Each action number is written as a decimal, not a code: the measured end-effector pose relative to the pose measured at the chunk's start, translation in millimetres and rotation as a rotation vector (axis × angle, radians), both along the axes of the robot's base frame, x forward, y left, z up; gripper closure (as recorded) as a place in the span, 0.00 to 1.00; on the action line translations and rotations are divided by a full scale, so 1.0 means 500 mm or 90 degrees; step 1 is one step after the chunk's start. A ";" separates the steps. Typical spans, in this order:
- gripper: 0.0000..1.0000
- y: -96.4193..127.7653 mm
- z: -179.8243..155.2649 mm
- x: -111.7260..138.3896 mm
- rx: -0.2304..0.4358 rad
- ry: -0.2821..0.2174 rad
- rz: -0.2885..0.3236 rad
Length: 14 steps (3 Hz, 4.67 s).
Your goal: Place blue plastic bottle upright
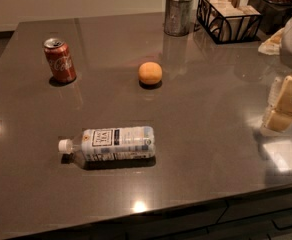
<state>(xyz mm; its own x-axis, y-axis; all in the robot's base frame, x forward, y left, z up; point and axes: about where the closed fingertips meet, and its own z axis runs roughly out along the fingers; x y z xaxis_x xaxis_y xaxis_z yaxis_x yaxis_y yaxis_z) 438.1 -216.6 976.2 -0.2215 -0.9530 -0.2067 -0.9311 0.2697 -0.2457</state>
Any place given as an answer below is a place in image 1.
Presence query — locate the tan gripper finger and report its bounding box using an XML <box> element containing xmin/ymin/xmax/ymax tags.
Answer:
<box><xmin>268</xmin><ymin>77</ymin><xmax>283</xmax><ymax>106</ymax></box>
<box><xmin>262</xmin><ymin>73</ymin><xmax>292</xmax><ymax>132</ymax></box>

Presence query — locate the clear plastic water bottle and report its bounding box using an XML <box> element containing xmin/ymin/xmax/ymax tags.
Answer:
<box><xmin>58</xmin><ymin>126</ymin><xmax>155</xmax><ymax>162</ymax></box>

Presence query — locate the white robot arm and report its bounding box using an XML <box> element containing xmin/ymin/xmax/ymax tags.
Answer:
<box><xmin>261</xmin><ymin>17</ymin><xmax>292</xmax><ymax>134</ymax></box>

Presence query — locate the crumpled paper wrapper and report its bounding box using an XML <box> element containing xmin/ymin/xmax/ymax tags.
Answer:
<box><xmin>258</xmin><ymin>28</ymin><xmax>284</xmax><ymax>55</ymax></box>

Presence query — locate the dark snack container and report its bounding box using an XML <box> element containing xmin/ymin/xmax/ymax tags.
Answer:
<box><xmin>248</xmin><ymin>0</ymin><xmax>292</xmax><ymax>34</ymax></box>

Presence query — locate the brown napkins stack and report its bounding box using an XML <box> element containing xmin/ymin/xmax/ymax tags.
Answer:
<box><xmin>202</xmin><ymin>0</ymin><xmax>262</xmax><ymax>42</ymax></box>

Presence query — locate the dark cabinet drawer front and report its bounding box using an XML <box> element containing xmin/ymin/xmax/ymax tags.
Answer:
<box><xmin>5</xmin><ymin>187</ymin><xmax>292</xmax><ymax>240</ymax></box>

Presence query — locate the metal cup holder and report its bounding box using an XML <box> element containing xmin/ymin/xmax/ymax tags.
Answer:
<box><xmin>164</xmin><ymin>0</ymin><xmax>193</xmax><ymax>37</ymax></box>

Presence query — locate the orange fruit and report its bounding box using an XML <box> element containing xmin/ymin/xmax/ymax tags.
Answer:
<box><xmin>138</xmin><ymin>62</ymin><xmax>162</xmax><ymax>85</ymax></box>

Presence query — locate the red cola can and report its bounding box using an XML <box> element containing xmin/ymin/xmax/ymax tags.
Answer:
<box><xmin>43</xmin><ymin>38</ymin><xmax>77</xmax><ymax>84</ymax></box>

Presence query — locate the black wire napkin basket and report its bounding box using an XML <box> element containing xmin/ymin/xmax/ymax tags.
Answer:
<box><xmin>196</xmin><ymin>0</ymin><xmax>264</xmax><ymax>45</ymax></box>

